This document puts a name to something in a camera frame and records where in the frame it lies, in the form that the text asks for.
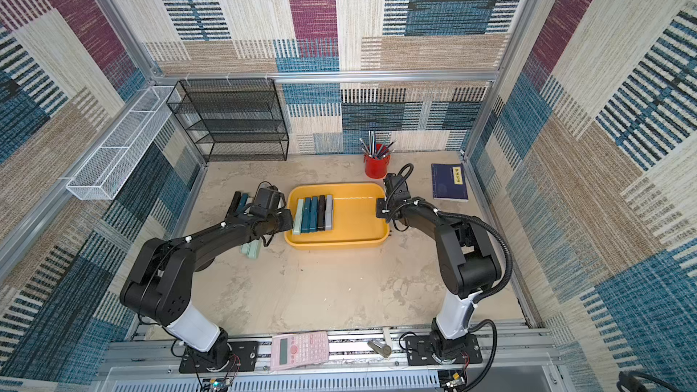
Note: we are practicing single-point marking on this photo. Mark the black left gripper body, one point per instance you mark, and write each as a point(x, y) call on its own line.
point(281, 222)

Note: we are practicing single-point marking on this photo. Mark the yellow plastic storage tray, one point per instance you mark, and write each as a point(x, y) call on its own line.
point(355, 224)

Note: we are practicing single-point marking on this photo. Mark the black pruning pliers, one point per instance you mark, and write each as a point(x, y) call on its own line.
point(321, 215)

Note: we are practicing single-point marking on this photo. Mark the grey pruning pliers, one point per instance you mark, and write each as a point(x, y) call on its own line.
point(329, 212)

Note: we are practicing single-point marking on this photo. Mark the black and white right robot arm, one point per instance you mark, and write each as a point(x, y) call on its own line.
point(475, 263)

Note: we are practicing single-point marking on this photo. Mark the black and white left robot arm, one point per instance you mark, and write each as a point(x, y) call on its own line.
point(159, 284)

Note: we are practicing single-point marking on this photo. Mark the teal left side pliers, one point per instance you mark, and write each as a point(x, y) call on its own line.
point(242, 203)

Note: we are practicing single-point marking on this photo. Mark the red pen cup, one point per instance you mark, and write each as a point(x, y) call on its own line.
point(376, 168)

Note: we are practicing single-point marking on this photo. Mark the dark blue book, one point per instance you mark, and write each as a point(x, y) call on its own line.
point(448, 182)

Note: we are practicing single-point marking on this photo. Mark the pink calculator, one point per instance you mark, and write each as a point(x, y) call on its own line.
point(299, 350)

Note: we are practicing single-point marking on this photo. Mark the black wire mesh shelf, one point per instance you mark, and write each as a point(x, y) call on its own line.
point(232, 120)

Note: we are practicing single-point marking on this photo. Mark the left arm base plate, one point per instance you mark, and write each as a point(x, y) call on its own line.
point(234, 356)

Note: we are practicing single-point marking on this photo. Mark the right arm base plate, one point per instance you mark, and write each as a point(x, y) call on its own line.
point(422, 350)

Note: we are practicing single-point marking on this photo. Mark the white wire mesh basket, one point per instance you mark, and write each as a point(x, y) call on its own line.
point(107, 169)

